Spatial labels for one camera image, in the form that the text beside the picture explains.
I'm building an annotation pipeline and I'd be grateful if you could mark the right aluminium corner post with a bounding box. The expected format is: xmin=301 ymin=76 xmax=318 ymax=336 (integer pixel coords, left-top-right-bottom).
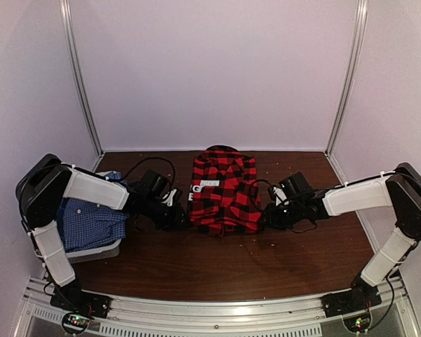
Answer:
xmin=324 ymin=0 xmax=369 ymax=155

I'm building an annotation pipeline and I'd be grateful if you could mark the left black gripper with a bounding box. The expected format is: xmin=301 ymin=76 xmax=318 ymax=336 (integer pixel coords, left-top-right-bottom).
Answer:
xmin=143 ymin=196 xmax=193 ymax=232

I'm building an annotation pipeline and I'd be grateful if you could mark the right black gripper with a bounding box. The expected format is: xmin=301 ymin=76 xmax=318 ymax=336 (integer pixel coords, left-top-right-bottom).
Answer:
xmin=256 ymin=199 xmax=305 ymax=231

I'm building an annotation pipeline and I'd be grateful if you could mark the circuit board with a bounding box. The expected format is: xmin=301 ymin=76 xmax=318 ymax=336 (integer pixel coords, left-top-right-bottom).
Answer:
xmin=343 ymin=313 xmax=372 ymax=334
xmin=61 ymin=312 xmax=91 ymax=334

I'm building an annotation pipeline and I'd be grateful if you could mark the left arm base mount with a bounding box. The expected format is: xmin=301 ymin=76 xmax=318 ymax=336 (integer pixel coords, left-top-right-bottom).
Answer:
xmin=50 ymin=279 xmax=112 ymax=319

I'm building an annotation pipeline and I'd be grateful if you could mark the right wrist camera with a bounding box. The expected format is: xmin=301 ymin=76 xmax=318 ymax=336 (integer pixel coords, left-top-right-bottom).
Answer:
xmin=279 ymin=171 xmax=312 ymax=200

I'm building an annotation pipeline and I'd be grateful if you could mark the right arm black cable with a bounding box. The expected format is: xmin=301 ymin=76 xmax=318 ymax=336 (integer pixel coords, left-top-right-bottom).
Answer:
xmin=245 ymin=178 xmax=319 ymax=234

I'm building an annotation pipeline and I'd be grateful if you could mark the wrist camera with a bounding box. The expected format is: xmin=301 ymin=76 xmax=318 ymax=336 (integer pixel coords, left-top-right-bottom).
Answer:
xmin=138 ymin=169 xmax=170 ymax=199
xmin=279 ymin=171 xmax=312 ymax=200

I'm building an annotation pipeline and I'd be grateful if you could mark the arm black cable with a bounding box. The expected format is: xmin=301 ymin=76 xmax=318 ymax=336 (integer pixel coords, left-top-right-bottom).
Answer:
xmin=245 ymin=178 xmax=319 ymax=234
xmin=122 ymin=157 xmax=176 ymax=187

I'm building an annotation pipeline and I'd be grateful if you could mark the aluminium corner post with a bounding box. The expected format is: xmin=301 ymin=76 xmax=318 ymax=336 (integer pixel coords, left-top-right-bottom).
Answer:
xmin=59 ymin=0 xmax=104 ymax=157
xmin=324 ymin=0 xmax=369 ymax=155

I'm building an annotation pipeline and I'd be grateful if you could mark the front aluminium frame rail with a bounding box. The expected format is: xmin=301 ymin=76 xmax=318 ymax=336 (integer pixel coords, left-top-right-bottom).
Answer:
xmin=15 ymin=275 xmax=421 ymax=337

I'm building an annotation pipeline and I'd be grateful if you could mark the right circuit board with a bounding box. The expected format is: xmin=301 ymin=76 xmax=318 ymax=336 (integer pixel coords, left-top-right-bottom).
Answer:
xmin=343 ymin=313 xmax=372 ymax=334

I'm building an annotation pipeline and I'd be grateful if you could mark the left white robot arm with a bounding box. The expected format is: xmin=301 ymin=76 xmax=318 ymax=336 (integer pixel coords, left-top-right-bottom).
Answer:
xmin=15 ymin=154 xmax=192 ymax=312

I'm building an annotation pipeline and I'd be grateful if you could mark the red black plaid shirt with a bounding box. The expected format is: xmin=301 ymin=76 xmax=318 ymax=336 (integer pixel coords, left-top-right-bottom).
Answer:
xmin=187 ymin=145 xmax=263 ymax=237

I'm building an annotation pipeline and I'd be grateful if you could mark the left circuit board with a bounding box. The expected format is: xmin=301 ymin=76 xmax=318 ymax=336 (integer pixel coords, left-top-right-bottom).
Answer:
xmin=61 ymin=312 xmax=91 ymax=334

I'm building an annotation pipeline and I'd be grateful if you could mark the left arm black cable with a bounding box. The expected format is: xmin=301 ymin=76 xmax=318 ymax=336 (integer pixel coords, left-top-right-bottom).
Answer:
xmin=122 ymin=157 xmax=176 ymax=187

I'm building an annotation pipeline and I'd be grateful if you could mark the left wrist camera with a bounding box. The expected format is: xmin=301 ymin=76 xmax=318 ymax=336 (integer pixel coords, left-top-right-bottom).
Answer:
xmin=138 ymin=169 xmax=170 ymax=199

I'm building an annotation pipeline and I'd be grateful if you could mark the white plastic laundry basket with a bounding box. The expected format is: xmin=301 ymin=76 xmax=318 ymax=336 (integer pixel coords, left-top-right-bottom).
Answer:
xmin=47 ymin=171 xmax=122 ymax=265

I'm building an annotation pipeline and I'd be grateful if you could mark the blue checkered shirt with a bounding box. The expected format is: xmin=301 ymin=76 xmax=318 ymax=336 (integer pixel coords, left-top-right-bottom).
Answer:
xmin=55 ymin=198 xmax=131 ymax=252

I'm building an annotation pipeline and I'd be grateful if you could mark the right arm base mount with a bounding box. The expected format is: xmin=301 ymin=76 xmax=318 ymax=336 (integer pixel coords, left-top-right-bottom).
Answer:
xmin=321 ymin=274 xmax=382 ymax=317

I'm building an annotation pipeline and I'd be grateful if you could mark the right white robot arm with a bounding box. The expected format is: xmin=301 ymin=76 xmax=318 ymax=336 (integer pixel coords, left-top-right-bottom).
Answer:
xmin=260 ymin=162 xmax=421 ymax=310

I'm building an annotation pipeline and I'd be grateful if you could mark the left aluminium corner post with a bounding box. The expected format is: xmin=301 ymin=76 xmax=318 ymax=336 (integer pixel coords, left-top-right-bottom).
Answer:
xmin=59 ymin=0 xmax=104 ymax=157

